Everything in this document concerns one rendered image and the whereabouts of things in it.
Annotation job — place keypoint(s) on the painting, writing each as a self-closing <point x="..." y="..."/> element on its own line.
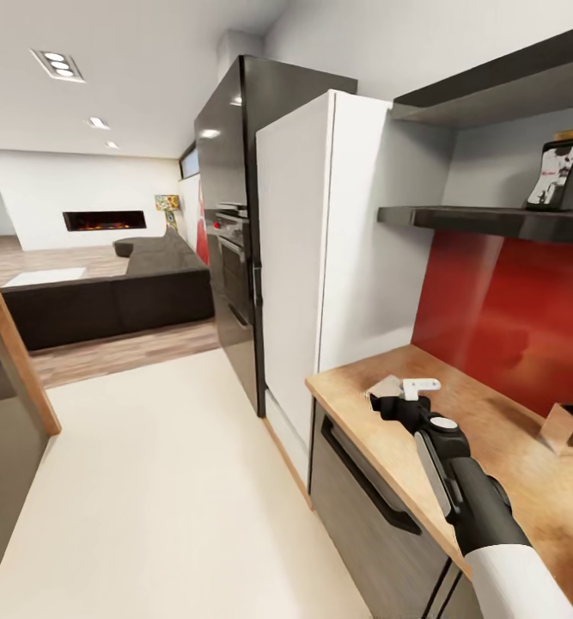
<point x="202" y="241"/>

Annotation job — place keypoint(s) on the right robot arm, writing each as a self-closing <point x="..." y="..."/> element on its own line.
<point x="509" y="578"/>

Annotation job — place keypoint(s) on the paper coffee filter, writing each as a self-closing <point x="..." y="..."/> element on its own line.
<point x="388" y="387"/>

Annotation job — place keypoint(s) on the bottle of coffee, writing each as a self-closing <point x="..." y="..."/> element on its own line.
<point x="554" y="189"/>

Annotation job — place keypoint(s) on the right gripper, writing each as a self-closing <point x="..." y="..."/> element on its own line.
<point x="394" y="408"/>

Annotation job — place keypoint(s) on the oven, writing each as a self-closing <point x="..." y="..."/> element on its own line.
<point x="236" y="262"/>

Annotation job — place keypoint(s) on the downlight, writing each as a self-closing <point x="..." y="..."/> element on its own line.
<point x="64" y="60"/>

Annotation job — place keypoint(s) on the dishwasher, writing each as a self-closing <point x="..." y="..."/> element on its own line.
<point x="396" y="564"/>

